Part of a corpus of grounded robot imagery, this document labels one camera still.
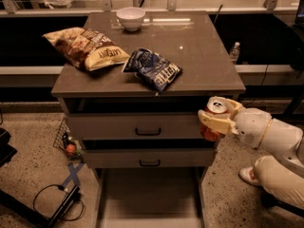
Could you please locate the grey drawer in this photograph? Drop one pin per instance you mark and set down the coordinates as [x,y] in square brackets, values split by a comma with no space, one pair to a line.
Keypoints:
[135,158]
[134,126]

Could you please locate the black object at left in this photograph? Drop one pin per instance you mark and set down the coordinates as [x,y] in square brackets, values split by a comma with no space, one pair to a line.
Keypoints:
[6,150]

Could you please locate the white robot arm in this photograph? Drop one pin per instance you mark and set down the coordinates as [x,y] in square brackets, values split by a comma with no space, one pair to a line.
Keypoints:
[256,128]

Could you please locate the person's beige trouser leg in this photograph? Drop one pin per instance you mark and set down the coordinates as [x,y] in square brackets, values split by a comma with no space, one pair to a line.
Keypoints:
[279,181]

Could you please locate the white red sneaker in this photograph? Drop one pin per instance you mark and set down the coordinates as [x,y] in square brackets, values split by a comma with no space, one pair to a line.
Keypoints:
[247,175]

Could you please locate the yellow brown chip bag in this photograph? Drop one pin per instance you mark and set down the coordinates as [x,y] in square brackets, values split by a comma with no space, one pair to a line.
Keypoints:
[86,48]

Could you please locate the red coke can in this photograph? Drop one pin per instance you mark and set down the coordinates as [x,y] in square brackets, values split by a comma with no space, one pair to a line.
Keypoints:
[214,119]

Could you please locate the black power strip bar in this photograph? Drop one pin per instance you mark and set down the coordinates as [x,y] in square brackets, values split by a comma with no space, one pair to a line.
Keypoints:
[71,196]

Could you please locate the grey drawer cabinet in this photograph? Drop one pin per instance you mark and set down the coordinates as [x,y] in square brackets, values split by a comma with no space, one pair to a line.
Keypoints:
[186,38]

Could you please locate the white ceramic bowl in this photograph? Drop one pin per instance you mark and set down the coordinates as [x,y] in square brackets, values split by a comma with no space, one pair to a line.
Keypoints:
[131,18]

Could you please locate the middle grey drawer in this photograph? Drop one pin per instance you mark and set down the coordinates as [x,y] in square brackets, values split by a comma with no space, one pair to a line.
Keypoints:
[135,158]

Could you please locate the blue chip bag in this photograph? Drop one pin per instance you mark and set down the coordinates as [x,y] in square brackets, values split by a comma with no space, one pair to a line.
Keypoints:
[153,68]

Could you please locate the wire basket with items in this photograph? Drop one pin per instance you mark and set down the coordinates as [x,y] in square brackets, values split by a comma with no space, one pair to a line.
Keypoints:
[66,143]

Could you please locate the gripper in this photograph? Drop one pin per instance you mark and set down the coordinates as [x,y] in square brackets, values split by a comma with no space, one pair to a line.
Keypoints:
[252,126]

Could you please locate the clear water bottle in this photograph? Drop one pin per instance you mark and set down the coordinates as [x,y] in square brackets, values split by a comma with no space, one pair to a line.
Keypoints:
[234,52]

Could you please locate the open bottom drawer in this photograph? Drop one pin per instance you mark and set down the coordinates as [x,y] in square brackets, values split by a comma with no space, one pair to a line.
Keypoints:
[150,198]

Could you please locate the top grey drawer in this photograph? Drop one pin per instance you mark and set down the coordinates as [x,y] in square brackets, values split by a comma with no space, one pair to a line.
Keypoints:
[134,126]

